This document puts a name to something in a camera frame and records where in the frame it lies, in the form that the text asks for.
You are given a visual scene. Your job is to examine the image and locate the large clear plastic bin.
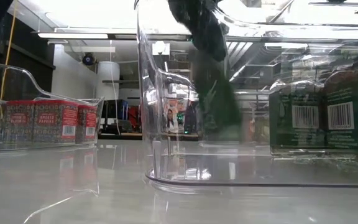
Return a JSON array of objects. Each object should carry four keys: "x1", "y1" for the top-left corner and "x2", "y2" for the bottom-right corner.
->
[{"x1": 134, "y1": 0, "x2": 358, "y2": 195}]

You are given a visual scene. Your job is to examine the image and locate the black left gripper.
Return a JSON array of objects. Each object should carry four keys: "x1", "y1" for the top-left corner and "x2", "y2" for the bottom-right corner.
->
[{"x1": 167, "y1": 0, "x2": 230, "y2": 62}]

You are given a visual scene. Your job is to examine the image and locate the black overhead bracket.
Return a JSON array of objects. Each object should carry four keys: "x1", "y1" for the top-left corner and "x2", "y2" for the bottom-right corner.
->
[{"x1": 308, "y1": 1, "x2": 358, "y2": 14}]

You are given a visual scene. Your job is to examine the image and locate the white hanging cord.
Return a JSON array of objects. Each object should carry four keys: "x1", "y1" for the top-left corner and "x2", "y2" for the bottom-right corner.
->
[{"x1": 109, "y1": 39, "x2": 121, "y2": 135}]

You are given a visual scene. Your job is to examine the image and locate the colourful printed poster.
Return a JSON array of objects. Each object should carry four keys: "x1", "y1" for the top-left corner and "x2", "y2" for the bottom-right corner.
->
[{"x1": 163, "y1": 99, "x2": 182, "y2": 134}]

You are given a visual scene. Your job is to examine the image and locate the red smoked paprika tin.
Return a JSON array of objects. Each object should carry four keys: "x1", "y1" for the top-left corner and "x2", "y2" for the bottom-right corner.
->
[
  {"x1": 77, "y1": 104, "x2": 99, "y2": 143},
  {"x1": 3, "y1": 100, "x2": 36, "y2": 144},
  {"x1": 32, "y1": 99, "x2": 80, "y2": 144}
]

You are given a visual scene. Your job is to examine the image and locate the dark green spice tin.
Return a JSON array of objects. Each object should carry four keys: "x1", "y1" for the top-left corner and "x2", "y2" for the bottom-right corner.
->
[
  {"x1": 268, "y1": 79, "x2": 326, "y2": 149},
  {"x1": 194, "y1": 49, "x2": 242, "y2": 135},
  {"x1": 323, "y1": 70, "x2": 358, "y2": 150}
]

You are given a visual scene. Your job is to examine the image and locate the white cylindrical tank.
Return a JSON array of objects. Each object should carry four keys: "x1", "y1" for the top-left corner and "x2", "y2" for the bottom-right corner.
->
[{"x1": 96, "y1": 60, "x2": 121, "y2": 114}]

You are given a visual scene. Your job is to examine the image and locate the black round ceiling speaker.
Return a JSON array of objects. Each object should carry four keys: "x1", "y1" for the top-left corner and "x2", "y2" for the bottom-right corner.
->
[{"x1": 81, "y1": 52, "x2": 96, "y2": 67}]

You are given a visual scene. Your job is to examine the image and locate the white square lamp fixture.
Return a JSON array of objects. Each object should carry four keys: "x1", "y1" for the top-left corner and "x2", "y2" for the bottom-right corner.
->
[{"x1": 152, "y1": 40, "x2": 171, "y2": 57}]

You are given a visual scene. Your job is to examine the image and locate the white slatted ceiling vent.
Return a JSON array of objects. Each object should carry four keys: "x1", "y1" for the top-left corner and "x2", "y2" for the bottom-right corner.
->
[{"x1": 227, "y1": 42, "x2": 260, "y2": 82}]

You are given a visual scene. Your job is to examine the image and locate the yellow hanging cable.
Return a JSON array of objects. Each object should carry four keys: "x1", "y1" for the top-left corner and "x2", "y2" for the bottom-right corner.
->
[{"x1": 0, "y1": 0, "x2": 18, "y2": 124}]

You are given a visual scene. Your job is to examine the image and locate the grey wall shelf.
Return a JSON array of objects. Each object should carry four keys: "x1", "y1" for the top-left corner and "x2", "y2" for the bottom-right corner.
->
[{"x1": 101, "y1": 79, "x2": 131, "y2": 85}]

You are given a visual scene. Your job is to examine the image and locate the long ceiling light fixture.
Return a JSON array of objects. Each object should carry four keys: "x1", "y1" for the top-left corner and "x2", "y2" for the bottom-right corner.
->
[{"x1": 37, "y1": 32, "x2": 109, "y2": 40}]

